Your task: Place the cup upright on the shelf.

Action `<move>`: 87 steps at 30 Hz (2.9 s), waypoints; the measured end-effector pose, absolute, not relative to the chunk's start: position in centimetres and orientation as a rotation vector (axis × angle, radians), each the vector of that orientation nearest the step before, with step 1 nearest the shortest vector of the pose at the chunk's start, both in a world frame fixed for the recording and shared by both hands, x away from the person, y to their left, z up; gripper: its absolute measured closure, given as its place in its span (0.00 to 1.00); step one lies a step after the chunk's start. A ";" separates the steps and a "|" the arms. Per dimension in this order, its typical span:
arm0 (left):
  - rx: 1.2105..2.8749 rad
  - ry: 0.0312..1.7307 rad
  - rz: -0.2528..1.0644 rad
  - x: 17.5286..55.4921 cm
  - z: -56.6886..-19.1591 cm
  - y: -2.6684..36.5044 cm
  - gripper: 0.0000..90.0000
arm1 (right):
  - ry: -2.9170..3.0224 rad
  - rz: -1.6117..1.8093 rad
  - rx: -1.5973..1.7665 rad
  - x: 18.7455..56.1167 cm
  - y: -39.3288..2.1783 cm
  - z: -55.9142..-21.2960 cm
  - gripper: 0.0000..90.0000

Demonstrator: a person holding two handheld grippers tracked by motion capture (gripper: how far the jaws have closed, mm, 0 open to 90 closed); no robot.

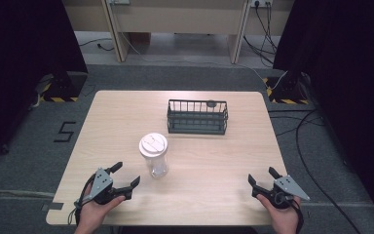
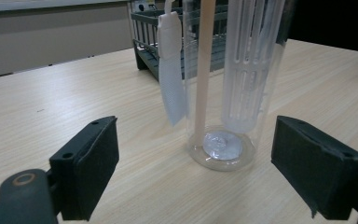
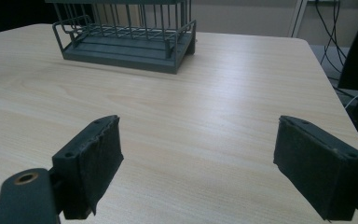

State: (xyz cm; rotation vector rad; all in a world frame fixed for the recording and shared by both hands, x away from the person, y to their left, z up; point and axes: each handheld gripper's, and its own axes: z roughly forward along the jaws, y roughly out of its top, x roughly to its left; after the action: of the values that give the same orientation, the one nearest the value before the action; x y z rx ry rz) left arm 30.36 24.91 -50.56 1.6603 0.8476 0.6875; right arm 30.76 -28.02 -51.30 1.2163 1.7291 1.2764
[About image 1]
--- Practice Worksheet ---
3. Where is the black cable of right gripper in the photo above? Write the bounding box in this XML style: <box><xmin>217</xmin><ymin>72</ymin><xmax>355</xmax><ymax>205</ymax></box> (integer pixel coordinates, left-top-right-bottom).
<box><xmin>274</xmin><ymin>190</ymin><xmax>305</xmax><ymax>234</ymax></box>

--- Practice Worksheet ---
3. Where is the stand base with striped tape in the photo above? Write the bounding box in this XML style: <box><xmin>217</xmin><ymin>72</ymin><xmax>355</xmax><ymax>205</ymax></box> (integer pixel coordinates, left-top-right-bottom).
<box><xmin>32</xmin><ymin>71</ymin><xmax>89</xmax><ymax>103</ymax></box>
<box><xmin>262</xmin><ymin>71</ymin><xmax>312</xmax><ymax>105</ymax></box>

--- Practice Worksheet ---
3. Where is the beige wooden desk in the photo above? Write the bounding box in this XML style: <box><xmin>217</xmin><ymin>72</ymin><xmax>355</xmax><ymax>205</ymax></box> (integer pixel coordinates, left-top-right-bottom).
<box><xmin>61</xmin><ymin>0</ymin><xmax>295</xmax><ymax>64</ymax></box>

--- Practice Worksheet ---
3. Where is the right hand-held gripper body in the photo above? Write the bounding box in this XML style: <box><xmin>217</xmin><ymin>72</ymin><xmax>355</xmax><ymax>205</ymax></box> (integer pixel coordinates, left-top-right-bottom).
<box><xmin>252</xmin><ymin>175</ymin><xmax>311</xmax><ymax>210</ymax></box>

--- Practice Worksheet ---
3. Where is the long black floor cable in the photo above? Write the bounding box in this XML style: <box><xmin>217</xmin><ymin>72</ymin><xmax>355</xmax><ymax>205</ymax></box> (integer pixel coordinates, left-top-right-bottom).
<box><xmin>267</xmin><ymin>108</ymin><xmax>363</xmax><ymax>234</ymax></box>

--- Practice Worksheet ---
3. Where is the person's right hand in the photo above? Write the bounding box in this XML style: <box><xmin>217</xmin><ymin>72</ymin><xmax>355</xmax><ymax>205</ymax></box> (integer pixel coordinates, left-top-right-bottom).
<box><xmin>256</xmin><ymin>193</ymin><xmax>302</xmax><ymax>234</ymax></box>

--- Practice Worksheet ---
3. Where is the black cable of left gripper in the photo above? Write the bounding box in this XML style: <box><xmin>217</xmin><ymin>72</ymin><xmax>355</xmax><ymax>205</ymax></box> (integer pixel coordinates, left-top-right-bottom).
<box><xmin>67</xmin><ymin>174</ymin><xmax>97</xmax><ymax>226</ymax></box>

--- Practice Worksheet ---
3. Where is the black cable bundle at desk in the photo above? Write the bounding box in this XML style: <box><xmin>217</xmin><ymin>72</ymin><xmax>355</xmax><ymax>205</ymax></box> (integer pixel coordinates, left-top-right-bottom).
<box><xmin>243</xmin><ymin>1</ymin><xmax>280</xmax><ymax>67</ymax></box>

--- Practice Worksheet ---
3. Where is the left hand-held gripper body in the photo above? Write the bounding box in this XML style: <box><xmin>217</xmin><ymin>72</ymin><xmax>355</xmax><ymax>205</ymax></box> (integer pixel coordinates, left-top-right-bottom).
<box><xmin>83</xmin><ymin>167</ymin><xmax>133</xmax><ymax>206</ymax></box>

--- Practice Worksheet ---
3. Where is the short black floor cable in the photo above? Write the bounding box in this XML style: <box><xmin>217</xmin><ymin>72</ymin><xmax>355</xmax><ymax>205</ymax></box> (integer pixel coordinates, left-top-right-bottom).
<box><xmin>78</xmin><ymin>37</ymin><xmax>115</xmax><ymax>53</ymax></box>

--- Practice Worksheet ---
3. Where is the grey tape strip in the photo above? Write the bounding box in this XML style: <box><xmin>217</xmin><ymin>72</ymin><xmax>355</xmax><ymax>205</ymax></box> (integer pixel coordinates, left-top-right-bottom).
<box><xmin>41</xmin><ymin>201</ymin><xmax>65</xmax><ymax>212</ymax></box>

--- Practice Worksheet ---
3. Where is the clear bottle with white lid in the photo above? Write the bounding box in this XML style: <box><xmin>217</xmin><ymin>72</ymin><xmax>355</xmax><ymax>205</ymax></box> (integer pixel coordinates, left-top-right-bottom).
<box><xmin>138</xmin><ymin>132</ymin><xmax>170</xmax><ymax>179</ymax></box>

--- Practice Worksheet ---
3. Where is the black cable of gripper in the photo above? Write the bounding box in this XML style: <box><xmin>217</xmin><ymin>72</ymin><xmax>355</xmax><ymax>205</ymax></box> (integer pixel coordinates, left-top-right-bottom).
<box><xmin>67</xmin><ymin>174</ymin><xmax>97</xmax><ymax>226</ymax></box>
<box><xmin>274</xmin><ymin>190</ymin><xmax>305</xmax><ymax>234</ymax></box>

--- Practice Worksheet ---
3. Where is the black wire basket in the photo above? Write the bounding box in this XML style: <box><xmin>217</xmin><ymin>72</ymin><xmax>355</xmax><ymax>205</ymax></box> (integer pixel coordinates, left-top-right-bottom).
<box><xmin>166</xmin><ymin>98</ymin><xmax>230</xmax><ymax>137</ymax></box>

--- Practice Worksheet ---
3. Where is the person's left hand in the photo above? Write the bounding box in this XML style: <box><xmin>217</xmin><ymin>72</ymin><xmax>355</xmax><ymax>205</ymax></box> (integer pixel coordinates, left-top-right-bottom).
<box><xmin>73</xmin><ymin>183</ymin><xmax>127</xmax><ymax>234</ymax></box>

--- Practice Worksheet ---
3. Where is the black curtain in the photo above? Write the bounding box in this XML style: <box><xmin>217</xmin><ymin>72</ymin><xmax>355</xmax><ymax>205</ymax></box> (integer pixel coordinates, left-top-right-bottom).
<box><xmin>272</xmin><ymin>0</ymin><xmax>374</xmax><ymax>228</ymax></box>
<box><xmin>0</xmin><ymin>0</ymin><xmax>89</xmax><ymax>165</ymax></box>

